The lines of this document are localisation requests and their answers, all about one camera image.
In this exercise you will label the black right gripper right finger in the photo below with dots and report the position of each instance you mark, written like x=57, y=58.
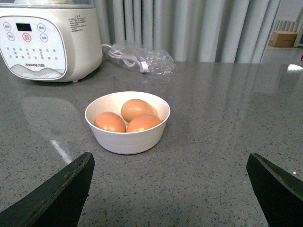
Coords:
x=279, y=193

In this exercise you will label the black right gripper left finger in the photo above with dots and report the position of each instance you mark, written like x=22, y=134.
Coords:
x=58, y=202

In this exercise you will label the brown egg front left bowl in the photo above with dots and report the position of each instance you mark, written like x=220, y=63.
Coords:
x=110, y=121

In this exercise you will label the brown egg bowl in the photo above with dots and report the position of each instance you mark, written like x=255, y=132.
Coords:
x=110, y=121
x=143, y=122

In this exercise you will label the brown egg front right bowl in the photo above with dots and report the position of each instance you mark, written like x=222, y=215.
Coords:
x=143, y=122

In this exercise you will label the brown egg back of bowl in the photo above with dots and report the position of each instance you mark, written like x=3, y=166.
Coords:
x=134, y=108

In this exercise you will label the brown cardboard box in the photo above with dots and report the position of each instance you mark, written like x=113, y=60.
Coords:
x=282, y=39

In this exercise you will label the white ceramic bowl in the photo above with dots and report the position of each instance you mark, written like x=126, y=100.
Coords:
x=129, y=142

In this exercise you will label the white electric cooker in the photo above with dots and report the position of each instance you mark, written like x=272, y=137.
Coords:
x=50, y=40

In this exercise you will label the clear plastic bag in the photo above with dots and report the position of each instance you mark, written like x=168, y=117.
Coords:
x=133, y=56

